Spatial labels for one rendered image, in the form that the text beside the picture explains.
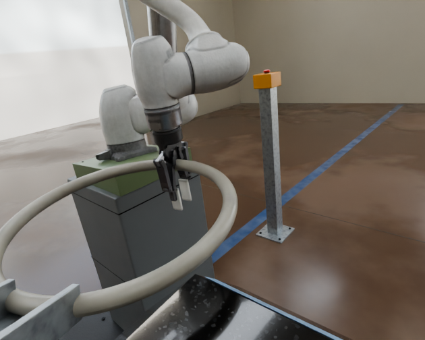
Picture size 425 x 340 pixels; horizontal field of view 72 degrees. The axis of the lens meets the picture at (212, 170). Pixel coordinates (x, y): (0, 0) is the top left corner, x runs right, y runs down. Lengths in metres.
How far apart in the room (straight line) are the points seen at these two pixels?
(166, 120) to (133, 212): 0.46
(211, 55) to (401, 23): 5.96
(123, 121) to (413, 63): 5.88
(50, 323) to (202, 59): 0.57
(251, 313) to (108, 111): 0.90
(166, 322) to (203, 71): 0.52
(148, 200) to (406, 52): 5.94
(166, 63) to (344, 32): 6.25
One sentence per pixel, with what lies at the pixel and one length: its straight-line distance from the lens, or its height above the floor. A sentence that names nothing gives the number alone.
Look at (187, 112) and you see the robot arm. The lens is 1.23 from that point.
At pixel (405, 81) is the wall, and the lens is 6.60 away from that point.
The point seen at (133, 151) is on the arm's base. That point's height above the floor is 0.90.
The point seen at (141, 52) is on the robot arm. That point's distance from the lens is 0.70.
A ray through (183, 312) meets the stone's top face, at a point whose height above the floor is 0.83.
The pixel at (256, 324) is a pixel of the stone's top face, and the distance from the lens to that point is 0.48.
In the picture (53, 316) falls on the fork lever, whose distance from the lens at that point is 0.44.
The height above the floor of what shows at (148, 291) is 0.91.
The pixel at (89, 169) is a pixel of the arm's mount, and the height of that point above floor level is 0.87.
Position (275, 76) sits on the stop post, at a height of 1.06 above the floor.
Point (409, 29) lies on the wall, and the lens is 6.55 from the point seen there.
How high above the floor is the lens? 1.19
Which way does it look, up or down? 21 degrees down
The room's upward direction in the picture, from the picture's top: 7 degrees counter-clockwise
